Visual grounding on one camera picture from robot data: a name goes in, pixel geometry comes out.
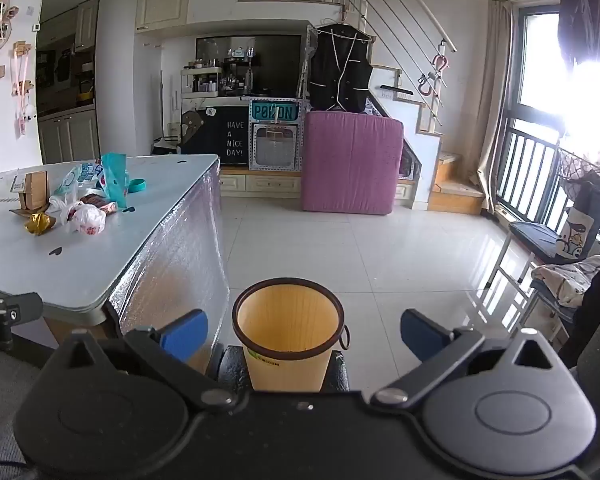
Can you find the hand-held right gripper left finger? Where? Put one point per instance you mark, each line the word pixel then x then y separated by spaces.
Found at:
pixel 185 332

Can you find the low cream drawer cabinet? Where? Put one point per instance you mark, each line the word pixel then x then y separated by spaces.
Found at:
pixel 260 182

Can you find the pink mattress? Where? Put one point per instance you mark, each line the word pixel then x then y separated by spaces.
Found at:
pixel 350 160

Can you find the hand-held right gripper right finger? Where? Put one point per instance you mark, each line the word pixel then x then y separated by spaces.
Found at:
pixel 420 332

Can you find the blue white plastic wrapper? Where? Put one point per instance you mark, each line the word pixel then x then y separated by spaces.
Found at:
pixel 82 172

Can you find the crumpled printed blanket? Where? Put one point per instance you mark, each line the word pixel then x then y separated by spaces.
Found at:
pixel 565 277

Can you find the teal plastic cap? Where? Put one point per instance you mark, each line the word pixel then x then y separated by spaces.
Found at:
pixel 137 186

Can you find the stair railing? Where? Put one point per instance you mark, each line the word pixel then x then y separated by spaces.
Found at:
pixel 405 10

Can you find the brown snack wrapper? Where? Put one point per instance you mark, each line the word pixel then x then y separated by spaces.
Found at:
pixel 100 203

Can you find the small cardboard box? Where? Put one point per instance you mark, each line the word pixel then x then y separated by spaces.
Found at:
pixel 32 190

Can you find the black vest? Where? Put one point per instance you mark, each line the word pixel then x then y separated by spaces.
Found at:
pixel 337 70

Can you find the wooden staircase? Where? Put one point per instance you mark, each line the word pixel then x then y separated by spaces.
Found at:
pixel 450 190

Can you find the black balcony railing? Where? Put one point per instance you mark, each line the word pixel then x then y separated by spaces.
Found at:
pixel 527 170

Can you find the cream kitchen cabinets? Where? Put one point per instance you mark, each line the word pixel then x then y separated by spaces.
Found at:
pixel 70 135

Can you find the yellow trash bin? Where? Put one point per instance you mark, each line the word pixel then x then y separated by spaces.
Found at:
pixel 285 325

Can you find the beige curtain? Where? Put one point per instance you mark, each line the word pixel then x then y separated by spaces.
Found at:
pixel 495 85

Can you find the wrappers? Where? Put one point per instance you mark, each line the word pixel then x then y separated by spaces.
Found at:
pixel 85 217

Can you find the teal metal frame box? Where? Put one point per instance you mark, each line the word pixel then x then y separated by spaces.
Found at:
pixel 275 112

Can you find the gold wrapper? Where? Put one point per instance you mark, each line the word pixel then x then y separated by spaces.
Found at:
pixel 39 223

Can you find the grey cloth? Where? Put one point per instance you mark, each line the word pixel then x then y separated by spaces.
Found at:
pixel 5 410

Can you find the black sign board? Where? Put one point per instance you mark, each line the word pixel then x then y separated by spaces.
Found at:
pixel 215 135

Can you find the silver foil sheet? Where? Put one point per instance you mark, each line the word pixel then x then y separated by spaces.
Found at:
pixel 180 240

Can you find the white folding chair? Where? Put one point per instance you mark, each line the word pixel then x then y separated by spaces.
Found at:
pixel 550 310

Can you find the cartoon print bag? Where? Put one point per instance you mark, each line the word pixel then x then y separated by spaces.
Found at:
pixel 577 230

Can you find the pink wooden wall hanger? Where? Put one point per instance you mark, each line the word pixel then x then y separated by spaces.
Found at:
pixel 22 85

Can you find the cream upper cabinet door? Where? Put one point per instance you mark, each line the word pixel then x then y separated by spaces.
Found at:
pixel 162 2

